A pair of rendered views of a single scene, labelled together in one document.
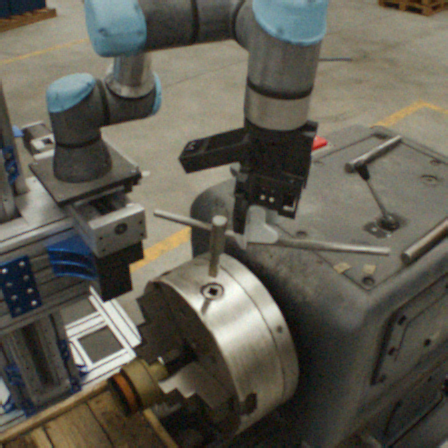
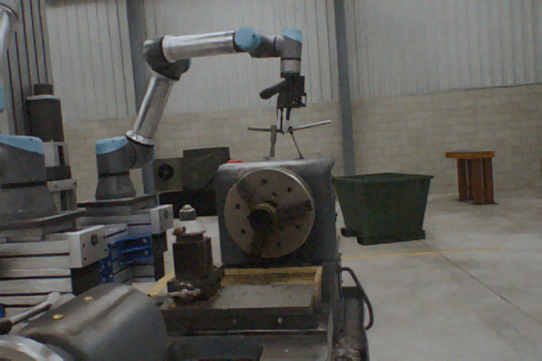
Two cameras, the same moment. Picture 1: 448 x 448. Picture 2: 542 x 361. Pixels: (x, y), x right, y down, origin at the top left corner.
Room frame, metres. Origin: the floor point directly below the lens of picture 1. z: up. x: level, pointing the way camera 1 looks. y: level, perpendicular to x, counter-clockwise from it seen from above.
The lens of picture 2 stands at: (-0.63, 1.19, 1.29)
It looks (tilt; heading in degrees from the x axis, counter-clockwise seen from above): 3 degrees down; 317
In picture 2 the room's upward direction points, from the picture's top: 4 degrees counter-clockwise
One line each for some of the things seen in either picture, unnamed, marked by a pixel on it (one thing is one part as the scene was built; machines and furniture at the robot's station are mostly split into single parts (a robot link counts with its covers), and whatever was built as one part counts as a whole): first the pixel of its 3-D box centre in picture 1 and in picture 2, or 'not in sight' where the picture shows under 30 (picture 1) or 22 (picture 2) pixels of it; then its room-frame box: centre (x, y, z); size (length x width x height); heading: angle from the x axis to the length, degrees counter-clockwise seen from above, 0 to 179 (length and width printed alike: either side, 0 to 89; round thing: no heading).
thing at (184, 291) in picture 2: not in sight; (197, 283); (0.32, 0.56, 0.99); 0.20 x 0.10 x 0.05; 127
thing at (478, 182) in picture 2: not in sight; (469, 175); (3.74, -8.51, 0.50); 1.61 x 0.44 x 1.00; 134
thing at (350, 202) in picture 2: not in sight; (379, 207); (3.17, -4.42, 0.43); 1.34 x 0.94 x 0.85; 146
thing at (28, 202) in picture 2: not in sight; (25, 199); (0.83, 0.76, 1.21); 0.15 x 0.15 x 0.10
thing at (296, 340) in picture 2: not in sight; (223, 336); (0.21, 0.57, 0.90); 0.47 x 0.30 x 0.06; 37
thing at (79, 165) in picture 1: (80, 150); (114, 185); (1.12, 0.36, 1.21); 0.15 x 0.15 x 0.10
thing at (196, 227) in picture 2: not in sight; (188, 226); (0.30, 0.58, 1.13); 0.08 x 0.08 x 0.03
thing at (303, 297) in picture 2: not in sight; (220, 306); (0.25, 0.54, 0.95); 0.43 x 0.17 x 0.05; 37
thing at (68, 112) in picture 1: (75, 106); (113, 154); (1.12, 0.35, 1.33); 0.13 x 0.12 x 0.14; 115
